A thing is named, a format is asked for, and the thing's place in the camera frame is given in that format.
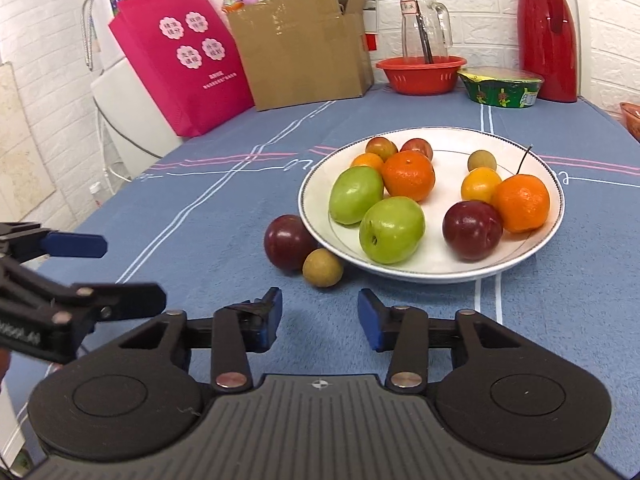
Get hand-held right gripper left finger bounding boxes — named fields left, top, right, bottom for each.
left=119, top=286, right=283, bottom=393

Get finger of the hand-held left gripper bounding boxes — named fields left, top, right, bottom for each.
left=0, top=262, right=167, bottom=322
left=0, top=221, right=108, bottom=264

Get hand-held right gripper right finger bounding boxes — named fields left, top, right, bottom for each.
left=357, top=287, right=521, bottom=393

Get brown longan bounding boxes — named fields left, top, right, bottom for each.
left=467, top=150, right=497, bottom=173
left=302, top=248, right=345, bottom=288

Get dark purple plum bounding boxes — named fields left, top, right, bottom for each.
left=442, top=200, right=504, bottom=262
left=264, top=214, right=319, bottom=274

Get round green fruit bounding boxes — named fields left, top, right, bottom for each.
left=359, top=196, right=427, bottom=265

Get white plate with blue rim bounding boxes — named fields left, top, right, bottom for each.
left=298, top=126, right=566, bottom=284

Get oval green fruit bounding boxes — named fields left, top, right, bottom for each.
left=328, top=165, right=385, bottom=226

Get small orange kumquat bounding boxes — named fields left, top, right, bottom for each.
left=350, top=152, right=385, bottom=171

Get small red fruit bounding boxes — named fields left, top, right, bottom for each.
left=365, top=136, right=399, bottom=162
left=400, top=138, right=434, bottom=162

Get yellow orange citrus fruit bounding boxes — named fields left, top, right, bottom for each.
left=460, top=167, right=503, bottom=204

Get orange mandarin with stem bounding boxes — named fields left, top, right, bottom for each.
left=490, top=145, right=551, bottom=234

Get blue striped tablecloth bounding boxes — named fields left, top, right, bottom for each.
left=0, top=82, right=640, bottom=461

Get beige board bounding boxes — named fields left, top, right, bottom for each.
left=0, top=62, right=56, bottom=211

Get white rounded appliance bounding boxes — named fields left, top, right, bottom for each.
left=91, top=57, right=186, bottom=181

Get pink tote bag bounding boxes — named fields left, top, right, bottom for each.
left=108, top=0, right=255, bottom=138

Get white appliance with panel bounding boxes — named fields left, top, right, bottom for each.
left=92, top=0, right=168, bottom=76

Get red plastic basket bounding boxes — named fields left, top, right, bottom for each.
left=375, top=56, right=467, bottom=96

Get cardboard box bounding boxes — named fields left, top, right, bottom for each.
left=226, top=0, right=376, bottom=112

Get green instant noodle bowl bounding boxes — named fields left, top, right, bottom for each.
left=457, top=66, right=545, bottom=108

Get metal utensil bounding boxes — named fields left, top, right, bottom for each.
left=407, top=0, right=434, bottom=65

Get glass pitcher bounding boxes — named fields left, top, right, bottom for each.
left=397, top=0, right=453, bottom=66

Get red thermos jug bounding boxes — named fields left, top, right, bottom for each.
left=516, top=0, right=579, bottom=103

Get brown bowl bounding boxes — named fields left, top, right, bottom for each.
left=620, top=102, right=640, bottom=143

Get grey hose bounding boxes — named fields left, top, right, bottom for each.
left=82, top=0, right=99, bottom=71

